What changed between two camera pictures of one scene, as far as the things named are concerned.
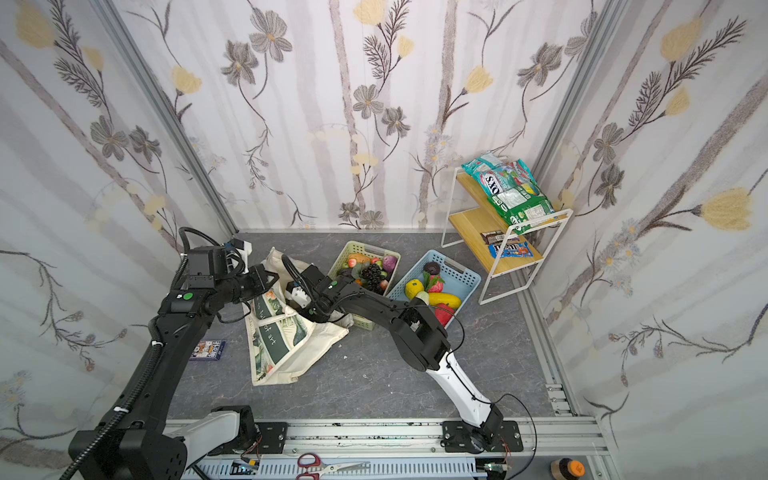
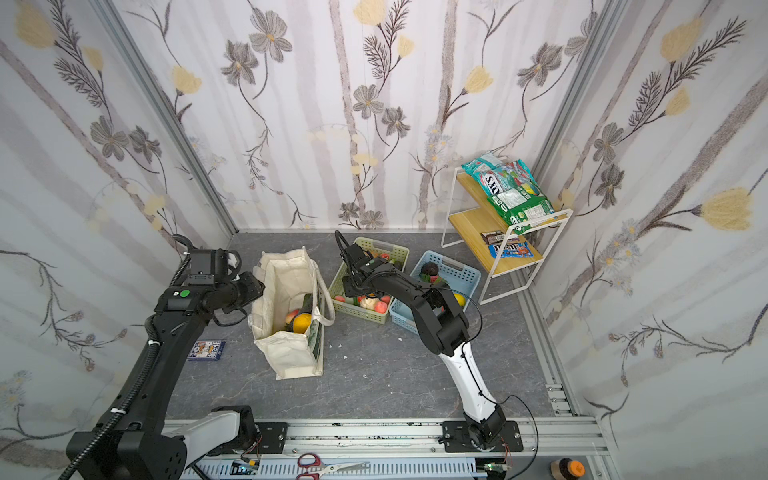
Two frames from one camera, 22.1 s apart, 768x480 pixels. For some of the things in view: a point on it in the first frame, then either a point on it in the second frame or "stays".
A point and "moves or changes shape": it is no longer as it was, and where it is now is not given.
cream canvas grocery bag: [283, 337] moves or changes shape
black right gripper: [306, 282] -> [354, 279]
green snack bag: [515, 194] stays
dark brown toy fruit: [432, 268] stays
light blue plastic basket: [458, 279] stays
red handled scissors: [312, 462] stays
